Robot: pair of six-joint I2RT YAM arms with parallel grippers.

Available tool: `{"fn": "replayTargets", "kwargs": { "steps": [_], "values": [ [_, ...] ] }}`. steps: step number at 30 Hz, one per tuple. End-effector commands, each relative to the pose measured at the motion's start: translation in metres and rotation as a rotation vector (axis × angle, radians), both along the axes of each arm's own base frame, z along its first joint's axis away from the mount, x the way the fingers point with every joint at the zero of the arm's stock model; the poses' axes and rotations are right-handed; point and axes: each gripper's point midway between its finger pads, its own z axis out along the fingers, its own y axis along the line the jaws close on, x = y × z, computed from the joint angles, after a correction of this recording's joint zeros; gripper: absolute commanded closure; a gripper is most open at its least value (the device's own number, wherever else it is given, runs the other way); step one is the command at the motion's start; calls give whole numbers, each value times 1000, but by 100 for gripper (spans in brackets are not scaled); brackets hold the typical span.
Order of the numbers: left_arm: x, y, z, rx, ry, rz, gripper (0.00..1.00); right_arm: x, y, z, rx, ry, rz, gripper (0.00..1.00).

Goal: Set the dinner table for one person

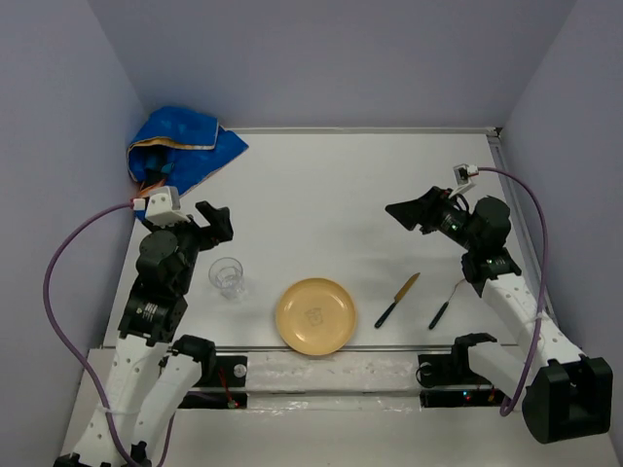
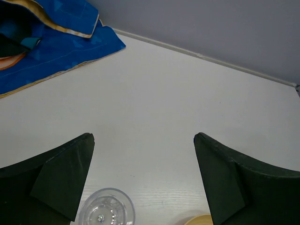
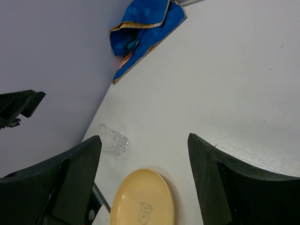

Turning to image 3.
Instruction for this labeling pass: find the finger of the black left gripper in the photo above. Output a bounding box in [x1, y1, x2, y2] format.
[0, 90, 46, 129]

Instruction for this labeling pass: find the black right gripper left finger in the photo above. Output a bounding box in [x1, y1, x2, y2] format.
[0, 135, 102, 225]

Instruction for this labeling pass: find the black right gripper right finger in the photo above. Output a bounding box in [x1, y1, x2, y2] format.
[187, 134, 300, 225]

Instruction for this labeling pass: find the clear plastic cup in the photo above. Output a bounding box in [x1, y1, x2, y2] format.
[96, 124, 128, 156]

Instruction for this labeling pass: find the yellow plate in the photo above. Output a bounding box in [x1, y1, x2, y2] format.
[110, 168, 175, 225]

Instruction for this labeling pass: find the blue cartoon placemat cloth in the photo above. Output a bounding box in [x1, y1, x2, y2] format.
[109, 0, 187, 84]

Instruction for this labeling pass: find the aluminium table edge rail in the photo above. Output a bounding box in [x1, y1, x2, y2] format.
[176, 0, 203, 7]

